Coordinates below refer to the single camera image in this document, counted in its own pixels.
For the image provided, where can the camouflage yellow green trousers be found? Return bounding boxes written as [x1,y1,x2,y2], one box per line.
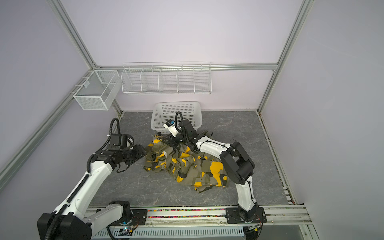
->
[143,135,229,193]

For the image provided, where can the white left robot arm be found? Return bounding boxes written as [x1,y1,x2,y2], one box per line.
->
[37,118,145,240]

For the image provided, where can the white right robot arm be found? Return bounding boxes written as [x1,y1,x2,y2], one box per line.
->
[164,112,267,226]

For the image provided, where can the white perforated plastic basket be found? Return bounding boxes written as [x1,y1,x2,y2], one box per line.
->
[150,101,203,133]

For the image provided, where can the small white mesh box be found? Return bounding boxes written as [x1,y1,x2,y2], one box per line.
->
[74,70,122,111]

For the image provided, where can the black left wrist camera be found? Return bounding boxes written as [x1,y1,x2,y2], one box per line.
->
[107,134,130,152]

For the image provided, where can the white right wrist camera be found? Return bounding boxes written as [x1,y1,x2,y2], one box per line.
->
[164,120,180,137]

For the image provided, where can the long white wire shelf basket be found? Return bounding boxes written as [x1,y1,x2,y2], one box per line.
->
[121,62,212,95]

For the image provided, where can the white ventilated cable duct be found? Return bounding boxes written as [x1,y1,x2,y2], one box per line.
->
[111,226,246,240]

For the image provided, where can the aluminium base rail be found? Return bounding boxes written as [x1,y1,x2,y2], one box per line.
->
[58,205,313,229]

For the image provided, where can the aluminium corner frame post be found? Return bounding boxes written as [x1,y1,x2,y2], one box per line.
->
[258,0,315,114]

